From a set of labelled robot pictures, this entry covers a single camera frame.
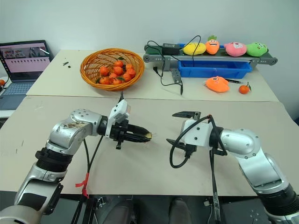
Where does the blue plastic bin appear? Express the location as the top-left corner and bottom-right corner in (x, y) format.
(178, 60), (253, 79)

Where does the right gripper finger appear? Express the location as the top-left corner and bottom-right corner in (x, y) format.
(172, 111), (201, 122)
(166, 139), (187, 150)

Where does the black power cable with plugs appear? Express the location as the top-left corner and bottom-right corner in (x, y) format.
(145, 41), (184, 95)

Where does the black looped right arm cable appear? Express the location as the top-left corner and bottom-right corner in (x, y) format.
(170, 114), (228, 169)

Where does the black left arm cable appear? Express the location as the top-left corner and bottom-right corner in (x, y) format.
(71, 135), (105, 224)

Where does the black metal table frame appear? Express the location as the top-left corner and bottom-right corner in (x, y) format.
(70, 195), (110, 224)

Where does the orange carrot plush toy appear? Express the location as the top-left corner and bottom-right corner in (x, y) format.
(205, 35), (221, 56)

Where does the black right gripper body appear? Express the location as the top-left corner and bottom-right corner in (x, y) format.
(184, 143), (199, 153)

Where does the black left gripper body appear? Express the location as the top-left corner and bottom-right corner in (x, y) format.
(109, 120), (131, 150)

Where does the yellow plush toy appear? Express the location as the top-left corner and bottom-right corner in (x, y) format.
(183, 42), (206, 56)

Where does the green plush toy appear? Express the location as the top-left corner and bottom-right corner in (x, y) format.
(246, 42), (269, 57)

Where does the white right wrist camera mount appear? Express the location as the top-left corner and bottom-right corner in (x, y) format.
(181, 119), (211, 148)

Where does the black power adapter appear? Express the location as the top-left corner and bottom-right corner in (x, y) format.
(162, 42), (180, 56)

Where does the orange woven basket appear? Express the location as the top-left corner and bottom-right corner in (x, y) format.
(80, 48), (145, 91)

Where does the grey mini conveyor belt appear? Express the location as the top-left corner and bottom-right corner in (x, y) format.
(142, 41), (278, 84)

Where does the orange round plush toy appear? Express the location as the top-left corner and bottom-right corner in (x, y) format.
(203, 76), (230, 93)

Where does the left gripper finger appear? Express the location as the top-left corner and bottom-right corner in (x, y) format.
(128, 124), (150, 135)
(127, 133), (150, 143)

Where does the black straight right arm cable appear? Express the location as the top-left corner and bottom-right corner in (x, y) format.
(209, 149), (221, 224)

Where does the open grey laptop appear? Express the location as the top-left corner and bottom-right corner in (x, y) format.
(0, 40), (54, 110)

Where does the pink plush toy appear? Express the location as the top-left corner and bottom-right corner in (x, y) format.
(223, 42), (248, 57)

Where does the tangerine with green leaf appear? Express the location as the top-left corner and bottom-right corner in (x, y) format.
(238, 82), (252, 95)

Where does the dark rounded shape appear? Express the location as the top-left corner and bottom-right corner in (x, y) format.
(107, 198), (136, 224)
(168, 197), (187, 224)

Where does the thin black adapter cable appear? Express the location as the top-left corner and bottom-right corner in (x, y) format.
(179, 35), (202, 68)

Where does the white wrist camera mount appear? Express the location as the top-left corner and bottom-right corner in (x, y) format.
(104, 99), (131, 140)
(181, 119), (211, 148)

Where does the red tape strip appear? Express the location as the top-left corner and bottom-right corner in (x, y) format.
(75, 172), (90, 199)

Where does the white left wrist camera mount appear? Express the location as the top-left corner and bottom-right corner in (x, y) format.
(104, 99), (131, 140)

